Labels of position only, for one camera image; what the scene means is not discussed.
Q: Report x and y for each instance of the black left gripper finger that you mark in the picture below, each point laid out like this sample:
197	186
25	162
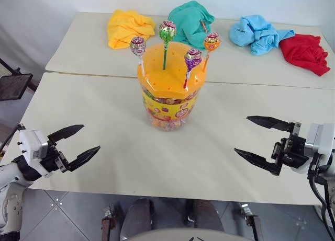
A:
66	132
83	157

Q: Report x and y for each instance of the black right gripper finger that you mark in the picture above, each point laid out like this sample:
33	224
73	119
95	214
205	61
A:
259	161
269	123

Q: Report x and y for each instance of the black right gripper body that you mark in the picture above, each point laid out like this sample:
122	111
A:
291	152

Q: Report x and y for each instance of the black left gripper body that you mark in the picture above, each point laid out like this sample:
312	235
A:
52	161

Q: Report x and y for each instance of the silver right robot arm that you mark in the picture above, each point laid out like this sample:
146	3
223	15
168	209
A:
330	188

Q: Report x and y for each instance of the orange wrapped lollipop orange stick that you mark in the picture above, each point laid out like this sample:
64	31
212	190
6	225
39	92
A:
212	41

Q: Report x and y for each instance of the purple wrapped lollipop red stick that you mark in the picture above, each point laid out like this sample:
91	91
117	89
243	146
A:
193	58

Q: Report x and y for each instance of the lollipop jar with orange lid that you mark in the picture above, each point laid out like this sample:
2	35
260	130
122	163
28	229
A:
167	81

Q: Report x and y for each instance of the silver wrapped lollipop white stick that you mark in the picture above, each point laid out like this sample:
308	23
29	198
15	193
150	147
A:
138	46

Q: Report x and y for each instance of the green wrapped lollipop green stick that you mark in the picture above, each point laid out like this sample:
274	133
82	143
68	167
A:
167	30

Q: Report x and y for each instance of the black flat screen on stand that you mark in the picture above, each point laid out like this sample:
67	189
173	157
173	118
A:
14	85

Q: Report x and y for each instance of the red crumpled cloth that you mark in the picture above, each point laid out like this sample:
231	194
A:
303	52

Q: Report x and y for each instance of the light blue crumpled cloth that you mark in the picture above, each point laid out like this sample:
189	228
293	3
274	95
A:
251	33

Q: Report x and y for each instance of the white rounded robot torso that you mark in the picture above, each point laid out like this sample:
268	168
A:
185	235

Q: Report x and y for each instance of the yellow crumpled cloth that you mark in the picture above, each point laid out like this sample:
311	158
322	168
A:
128	26

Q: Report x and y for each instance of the teal crumpled cloth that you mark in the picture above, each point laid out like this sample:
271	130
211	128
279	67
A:
187	18

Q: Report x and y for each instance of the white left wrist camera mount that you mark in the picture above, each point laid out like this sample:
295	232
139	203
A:
31	147

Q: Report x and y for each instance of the rusty metal table bracket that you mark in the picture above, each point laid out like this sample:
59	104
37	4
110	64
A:
252	222
106	222

